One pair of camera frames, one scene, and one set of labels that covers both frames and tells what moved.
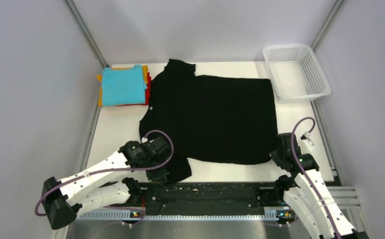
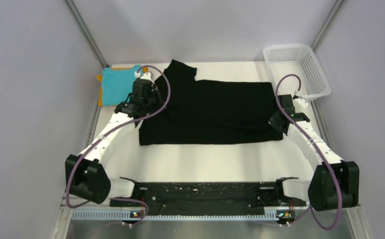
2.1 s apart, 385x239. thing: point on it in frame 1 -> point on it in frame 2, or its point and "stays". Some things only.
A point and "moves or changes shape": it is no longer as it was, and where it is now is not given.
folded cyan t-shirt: (123, 86) stays
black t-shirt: (210, 119) moves or changes shape
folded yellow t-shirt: (145, 68) stays
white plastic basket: (296, 72) stays
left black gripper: (160, 175) -> (155, 91)
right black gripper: (274, 154) -> (272, 122)
